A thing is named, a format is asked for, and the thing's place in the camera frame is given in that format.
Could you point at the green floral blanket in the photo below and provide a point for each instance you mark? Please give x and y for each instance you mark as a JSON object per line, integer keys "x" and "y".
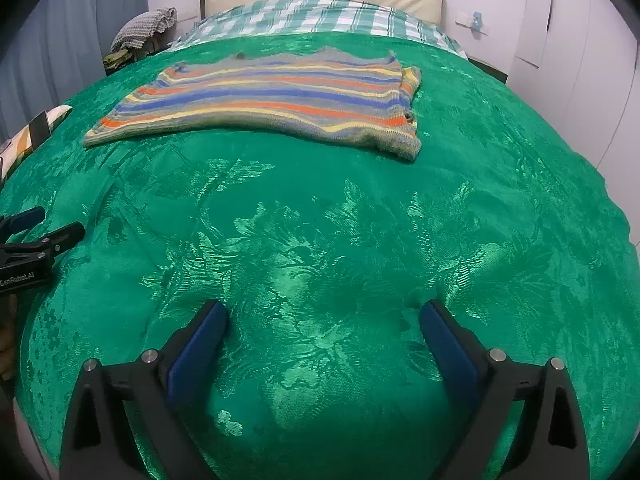
{"x": 325, "y": 235}

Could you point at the wall socket with blue plug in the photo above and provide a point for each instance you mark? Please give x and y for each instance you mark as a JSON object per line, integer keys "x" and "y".
{"x": 472, "y": 21}

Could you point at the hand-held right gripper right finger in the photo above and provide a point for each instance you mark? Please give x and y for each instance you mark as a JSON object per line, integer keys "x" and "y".
{"x": 450, "y": 355}

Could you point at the white wardrobe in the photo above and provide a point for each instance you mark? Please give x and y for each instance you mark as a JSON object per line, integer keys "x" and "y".
{"x": 575, "y": 85}

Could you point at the green plaid bedsheet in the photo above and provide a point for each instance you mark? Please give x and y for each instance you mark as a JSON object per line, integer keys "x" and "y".
{"x": 325, "y": 15}

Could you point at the grey checkered cloth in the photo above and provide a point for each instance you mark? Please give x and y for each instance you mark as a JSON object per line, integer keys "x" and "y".
{"x": 142, "y": 27}

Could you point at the green folded cloth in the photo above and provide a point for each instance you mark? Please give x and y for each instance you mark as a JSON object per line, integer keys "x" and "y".
{"x": 117, "y": 59}

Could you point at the striped knit sweater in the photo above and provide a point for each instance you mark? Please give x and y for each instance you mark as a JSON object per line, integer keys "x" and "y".
{"x": 260, "y": 100}

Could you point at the blue-grey curtain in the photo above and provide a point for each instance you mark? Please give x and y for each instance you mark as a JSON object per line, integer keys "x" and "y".
{"x": 60, "y": 50}

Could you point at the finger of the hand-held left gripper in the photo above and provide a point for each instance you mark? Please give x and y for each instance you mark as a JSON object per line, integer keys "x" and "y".
{"x": 25, "y": 219}
{"x": 55, "y": 242}

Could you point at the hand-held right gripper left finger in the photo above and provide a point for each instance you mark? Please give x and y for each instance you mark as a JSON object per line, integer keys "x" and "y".
{"x": 197, "y": 355}

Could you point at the patterned white pillow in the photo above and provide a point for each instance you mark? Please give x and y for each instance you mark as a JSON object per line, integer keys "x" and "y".
{"x": 61, "y": 112}

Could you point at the dark wooden nightstand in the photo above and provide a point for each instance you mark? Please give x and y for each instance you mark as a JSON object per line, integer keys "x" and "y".
{"x": 492, "y": 70}

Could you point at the black smartphone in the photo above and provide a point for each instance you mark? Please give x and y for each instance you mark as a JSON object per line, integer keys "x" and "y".
{"x": 40, "y": 127}

